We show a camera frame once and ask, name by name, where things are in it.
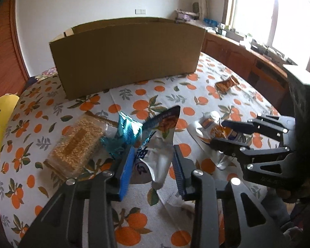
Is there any pink box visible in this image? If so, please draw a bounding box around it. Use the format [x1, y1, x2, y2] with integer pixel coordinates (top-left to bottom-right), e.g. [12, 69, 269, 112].
[174, 10, 200, 23]

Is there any clear sesame bar packet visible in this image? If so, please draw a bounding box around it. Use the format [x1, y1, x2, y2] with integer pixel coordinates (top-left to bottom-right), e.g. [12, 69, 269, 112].
[44, 114, 112, 176]

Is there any yellow plush toy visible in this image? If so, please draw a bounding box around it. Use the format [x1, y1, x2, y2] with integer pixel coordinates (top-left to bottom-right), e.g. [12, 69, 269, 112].
[0, 93, 20, 186]

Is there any wooden slatted wardrobe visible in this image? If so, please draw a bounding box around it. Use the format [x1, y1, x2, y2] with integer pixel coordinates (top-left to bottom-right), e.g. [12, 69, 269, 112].
[0, 0, 31, 83]

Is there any brown cardboard box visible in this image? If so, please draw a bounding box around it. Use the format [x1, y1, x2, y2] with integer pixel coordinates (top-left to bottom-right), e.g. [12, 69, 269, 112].
[49, 18, 206, 101]

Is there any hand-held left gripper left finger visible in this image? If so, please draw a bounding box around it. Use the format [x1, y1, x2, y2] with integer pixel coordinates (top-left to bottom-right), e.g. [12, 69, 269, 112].
[18, 145, 137, 248]

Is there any wooden framed window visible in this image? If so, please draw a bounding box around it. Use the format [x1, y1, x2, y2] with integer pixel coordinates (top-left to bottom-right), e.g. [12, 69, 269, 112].
[222, 0, 310, 75]

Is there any silver blue snack packet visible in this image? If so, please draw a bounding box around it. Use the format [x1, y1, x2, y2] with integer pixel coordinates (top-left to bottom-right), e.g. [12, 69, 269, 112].
[136, 105, 182, 190]

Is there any teal foil snack packet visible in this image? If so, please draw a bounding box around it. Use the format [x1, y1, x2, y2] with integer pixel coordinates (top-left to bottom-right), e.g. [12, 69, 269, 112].
[100, 111, 143, 159]

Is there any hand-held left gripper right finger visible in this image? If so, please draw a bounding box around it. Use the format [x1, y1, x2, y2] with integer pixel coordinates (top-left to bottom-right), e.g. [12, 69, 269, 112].
[173, 145, 286, 248]

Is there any small orange snack packet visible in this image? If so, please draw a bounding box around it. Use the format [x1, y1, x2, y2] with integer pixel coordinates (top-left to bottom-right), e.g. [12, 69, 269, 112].
[215, 76, 240, 94]

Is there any large silver orange snack packet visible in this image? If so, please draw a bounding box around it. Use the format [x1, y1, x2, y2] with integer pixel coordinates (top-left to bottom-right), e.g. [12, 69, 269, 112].
[188, 111, 246, 169]

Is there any wooden window cabinet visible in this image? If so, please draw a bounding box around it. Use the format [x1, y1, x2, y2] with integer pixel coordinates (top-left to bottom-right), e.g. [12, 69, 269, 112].
[201, 27, 295, 110]

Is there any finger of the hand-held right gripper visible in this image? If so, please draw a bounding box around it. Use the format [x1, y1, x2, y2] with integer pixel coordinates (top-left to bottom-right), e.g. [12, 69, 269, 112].
[210, 137, 297, 187]
[221, 113, 297, 145]

